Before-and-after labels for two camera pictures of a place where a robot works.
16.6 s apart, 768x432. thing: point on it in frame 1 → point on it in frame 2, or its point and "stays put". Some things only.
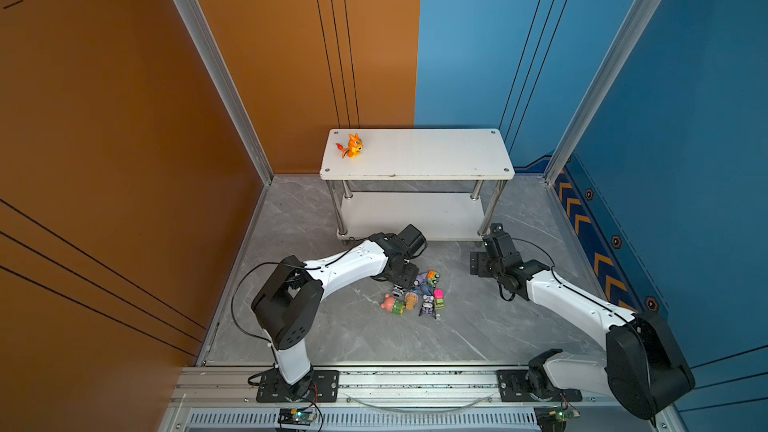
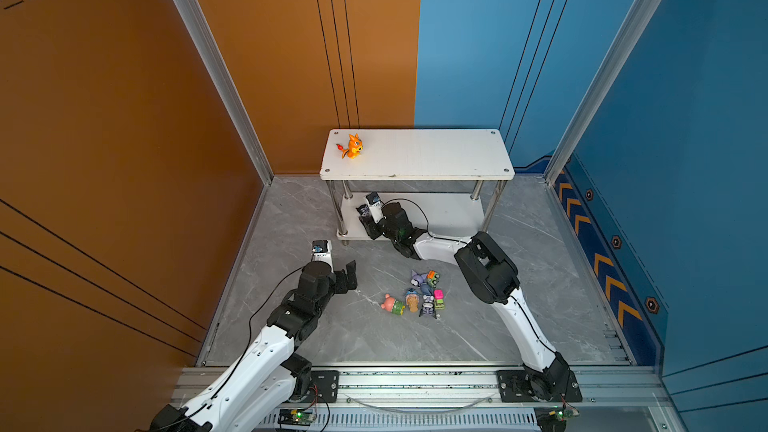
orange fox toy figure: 354,148 stays put
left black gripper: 409,279 → 342,286
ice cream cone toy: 411,299 stays put
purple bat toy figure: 421,281 stays put
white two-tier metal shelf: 445,181 stays put
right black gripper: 478,260 → 369,227
